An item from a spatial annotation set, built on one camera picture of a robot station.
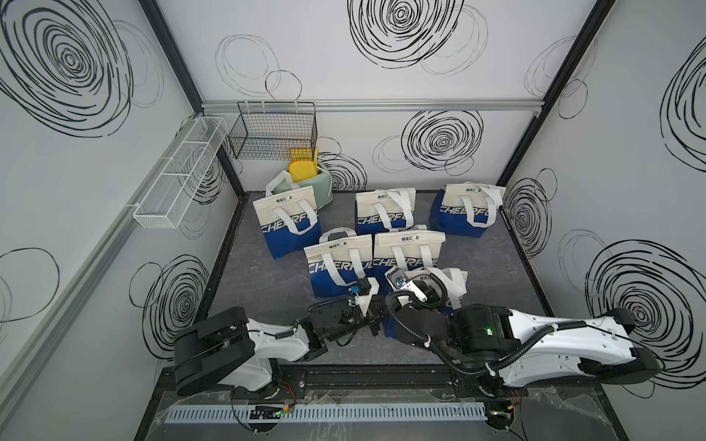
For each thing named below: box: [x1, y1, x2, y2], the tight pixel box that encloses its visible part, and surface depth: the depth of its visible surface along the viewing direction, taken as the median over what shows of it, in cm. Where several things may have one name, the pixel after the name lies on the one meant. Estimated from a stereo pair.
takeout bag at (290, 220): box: [252, 185, 322, 260], surface depth 88 cm
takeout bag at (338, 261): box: [303, 226, 374, 299], surface depth 77 cm
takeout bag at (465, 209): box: [430, 181, 507, 238], surface depth 90 cm
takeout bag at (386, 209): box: [354, 187, 417, 236], surface depth 87 cm
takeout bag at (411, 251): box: [372, 224, 446, 279], surface depth 77 cm
